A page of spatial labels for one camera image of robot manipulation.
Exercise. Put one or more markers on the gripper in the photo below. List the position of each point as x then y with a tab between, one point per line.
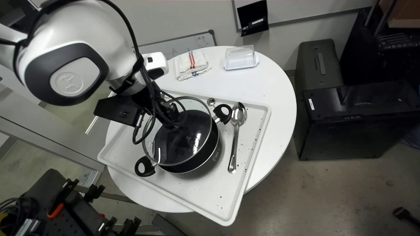
148	96

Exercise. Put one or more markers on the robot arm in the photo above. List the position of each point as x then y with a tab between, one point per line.
82	29

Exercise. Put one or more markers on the glass pot lid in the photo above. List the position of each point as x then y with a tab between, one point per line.
193	144

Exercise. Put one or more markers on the black pot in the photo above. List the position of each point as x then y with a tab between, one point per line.
210	150

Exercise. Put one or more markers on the small metal spoon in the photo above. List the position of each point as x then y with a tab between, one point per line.
211	102

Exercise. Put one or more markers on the folded striped white cloth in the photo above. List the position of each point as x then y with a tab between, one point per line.
192	65

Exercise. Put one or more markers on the large metal spoon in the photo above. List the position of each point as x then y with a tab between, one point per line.
237	131

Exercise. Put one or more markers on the leaning whiteboard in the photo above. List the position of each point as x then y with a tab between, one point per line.
183	44

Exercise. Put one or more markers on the white plastic tray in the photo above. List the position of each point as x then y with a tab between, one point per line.
210	193

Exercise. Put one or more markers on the clear plastic butter dish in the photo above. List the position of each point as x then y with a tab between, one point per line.
240	58

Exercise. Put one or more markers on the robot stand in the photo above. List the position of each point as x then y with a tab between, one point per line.
65	216

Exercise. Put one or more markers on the dark grey case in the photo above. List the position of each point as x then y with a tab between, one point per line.
316	65

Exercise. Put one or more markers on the black computer case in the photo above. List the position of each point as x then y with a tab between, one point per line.
357	124

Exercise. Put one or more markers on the black shelf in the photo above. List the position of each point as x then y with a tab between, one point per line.
380	55

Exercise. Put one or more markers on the black cylindrical object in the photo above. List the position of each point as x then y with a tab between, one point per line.
405	215

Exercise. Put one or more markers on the cardboard box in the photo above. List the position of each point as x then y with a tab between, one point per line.
405	13

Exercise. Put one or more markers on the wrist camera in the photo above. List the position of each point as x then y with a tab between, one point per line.
115	109

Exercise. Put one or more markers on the black wall holder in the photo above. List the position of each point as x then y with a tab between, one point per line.
252	18

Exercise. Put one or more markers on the wall whiteboard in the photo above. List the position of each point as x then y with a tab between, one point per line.
311	8

